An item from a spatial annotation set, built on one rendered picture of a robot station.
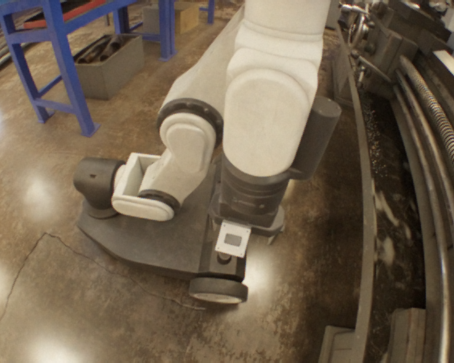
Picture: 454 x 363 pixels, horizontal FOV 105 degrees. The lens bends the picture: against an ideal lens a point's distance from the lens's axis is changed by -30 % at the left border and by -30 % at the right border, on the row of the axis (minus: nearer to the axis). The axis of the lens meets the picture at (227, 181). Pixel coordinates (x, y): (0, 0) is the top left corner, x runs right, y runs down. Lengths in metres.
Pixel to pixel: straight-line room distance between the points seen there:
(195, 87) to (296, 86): 0.30
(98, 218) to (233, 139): 0.79
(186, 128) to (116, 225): 0.55
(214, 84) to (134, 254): 0.61
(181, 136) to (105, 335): 0.79
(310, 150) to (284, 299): 0.81
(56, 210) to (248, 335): 1.02
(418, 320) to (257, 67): 0.65
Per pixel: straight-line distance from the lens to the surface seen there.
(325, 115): 0.23
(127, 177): 0.79
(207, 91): 0.45
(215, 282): 0.77
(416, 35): 1.15
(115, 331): 1.01
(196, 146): 0.48
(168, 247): 0.84
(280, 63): 0.18
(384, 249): 0.77
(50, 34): 1.30
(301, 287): 1.04
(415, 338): 0.69
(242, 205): 0.30
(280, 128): 0.19
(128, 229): 0.90
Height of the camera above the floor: 0.95
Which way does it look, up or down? 54 degrees down
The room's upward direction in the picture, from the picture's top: 9 degrees clockwise
